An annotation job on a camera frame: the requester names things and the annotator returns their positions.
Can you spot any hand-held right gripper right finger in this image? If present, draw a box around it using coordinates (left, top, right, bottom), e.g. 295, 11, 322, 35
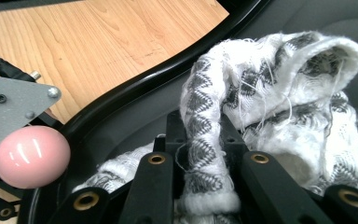
218, 113, 250, 188

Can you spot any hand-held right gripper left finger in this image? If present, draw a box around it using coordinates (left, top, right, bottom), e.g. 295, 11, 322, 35
153, 110, 189, 200

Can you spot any black wavy tray stand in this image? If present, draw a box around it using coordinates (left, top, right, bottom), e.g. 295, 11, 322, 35
17, 0, 358, 224

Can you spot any pink ball knob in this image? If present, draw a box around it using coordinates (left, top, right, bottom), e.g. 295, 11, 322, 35
0, 125, 72, 189

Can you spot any white grey patterned cloth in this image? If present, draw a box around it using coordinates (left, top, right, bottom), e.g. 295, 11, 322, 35
73, 30, 358, 224

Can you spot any left hand-held gripper cable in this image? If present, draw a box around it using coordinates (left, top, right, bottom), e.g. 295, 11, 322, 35
0, 52, 41, 83

